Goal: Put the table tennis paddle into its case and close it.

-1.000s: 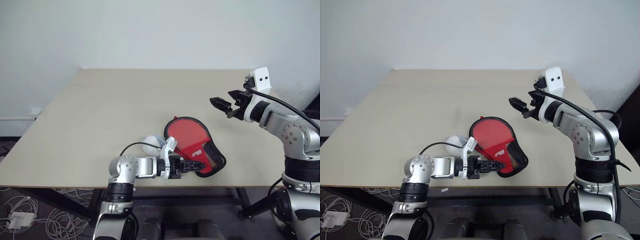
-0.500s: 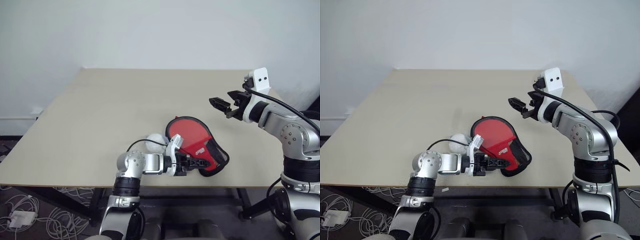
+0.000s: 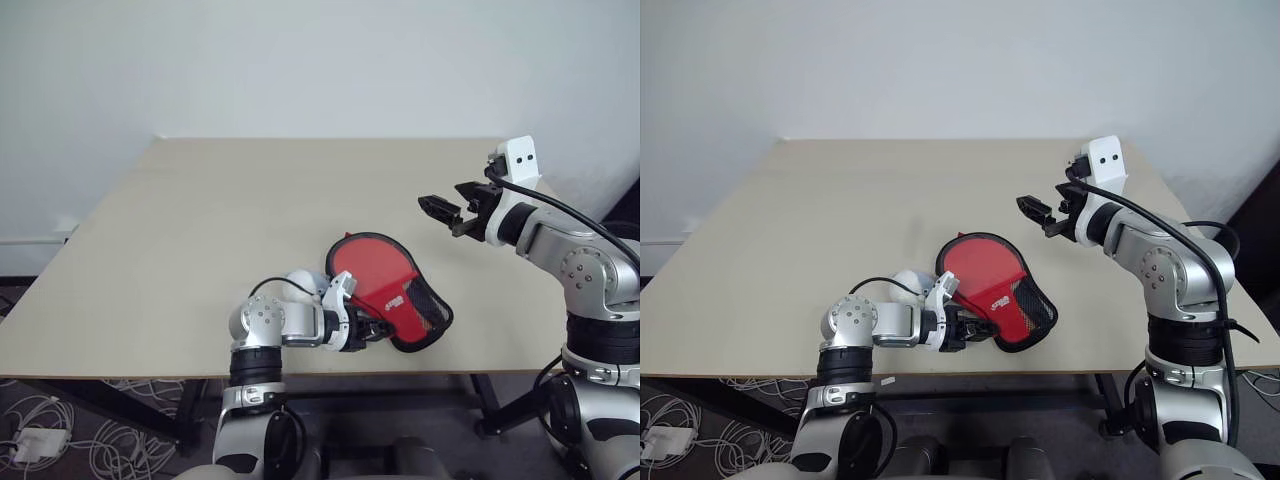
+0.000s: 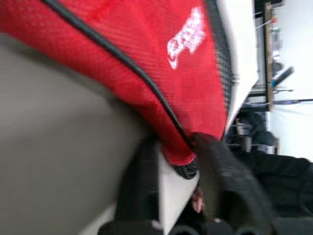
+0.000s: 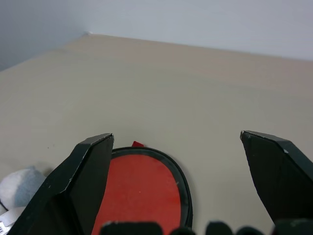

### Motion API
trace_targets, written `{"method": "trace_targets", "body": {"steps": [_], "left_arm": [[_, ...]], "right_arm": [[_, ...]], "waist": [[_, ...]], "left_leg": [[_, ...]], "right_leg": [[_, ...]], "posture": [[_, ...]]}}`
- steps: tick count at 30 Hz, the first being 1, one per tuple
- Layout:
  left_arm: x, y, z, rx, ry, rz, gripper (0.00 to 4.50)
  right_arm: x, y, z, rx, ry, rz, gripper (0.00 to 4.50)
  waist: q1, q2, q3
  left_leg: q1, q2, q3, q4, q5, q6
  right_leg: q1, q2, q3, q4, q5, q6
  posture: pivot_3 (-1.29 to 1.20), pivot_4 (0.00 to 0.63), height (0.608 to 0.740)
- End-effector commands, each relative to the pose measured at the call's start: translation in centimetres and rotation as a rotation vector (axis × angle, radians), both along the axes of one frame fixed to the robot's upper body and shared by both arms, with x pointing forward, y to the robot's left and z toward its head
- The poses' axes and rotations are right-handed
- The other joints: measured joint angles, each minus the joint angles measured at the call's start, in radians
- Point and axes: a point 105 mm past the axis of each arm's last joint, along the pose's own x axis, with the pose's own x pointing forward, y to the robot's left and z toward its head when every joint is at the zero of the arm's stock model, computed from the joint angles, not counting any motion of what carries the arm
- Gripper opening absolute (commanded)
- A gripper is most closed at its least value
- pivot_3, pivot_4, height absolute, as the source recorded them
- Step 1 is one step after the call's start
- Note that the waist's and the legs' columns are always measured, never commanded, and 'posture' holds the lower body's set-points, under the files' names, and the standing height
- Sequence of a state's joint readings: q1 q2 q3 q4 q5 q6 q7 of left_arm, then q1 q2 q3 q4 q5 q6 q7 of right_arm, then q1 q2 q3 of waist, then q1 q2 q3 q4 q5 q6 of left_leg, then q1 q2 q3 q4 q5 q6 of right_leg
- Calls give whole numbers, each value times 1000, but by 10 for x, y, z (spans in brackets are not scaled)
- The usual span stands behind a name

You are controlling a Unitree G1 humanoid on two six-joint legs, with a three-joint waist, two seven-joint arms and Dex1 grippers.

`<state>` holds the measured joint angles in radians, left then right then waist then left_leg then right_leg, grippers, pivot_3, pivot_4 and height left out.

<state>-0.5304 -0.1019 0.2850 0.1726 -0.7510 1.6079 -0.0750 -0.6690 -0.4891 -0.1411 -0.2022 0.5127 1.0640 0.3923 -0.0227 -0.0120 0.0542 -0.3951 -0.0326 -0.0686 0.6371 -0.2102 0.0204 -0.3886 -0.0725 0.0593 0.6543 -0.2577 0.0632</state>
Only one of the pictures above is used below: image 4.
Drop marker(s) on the red table tennis paddle case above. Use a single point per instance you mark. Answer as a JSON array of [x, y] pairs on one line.
[[146, 49]]

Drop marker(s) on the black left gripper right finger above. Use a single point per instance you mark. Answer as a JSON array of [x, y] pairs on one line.
[[225, 181]]

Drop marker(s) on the blue and black device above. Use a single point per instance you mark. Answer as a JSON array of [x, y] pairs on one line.
[[283, 74]]

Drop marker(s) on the person in black clothing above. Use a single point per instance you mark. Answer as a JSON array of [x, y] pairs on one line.
[[281, 176]]

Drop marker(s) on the bystander's bare hand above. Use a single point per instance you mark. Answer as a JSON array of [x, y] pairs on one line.
[[198, 201]]

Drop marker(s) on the wooden workbench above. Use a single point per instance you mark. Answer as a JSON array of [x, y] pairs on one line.
[[269, 61]]

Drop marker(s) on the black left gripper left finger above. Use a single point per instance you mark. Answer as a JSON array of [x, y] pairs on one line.
[[140, 183]]

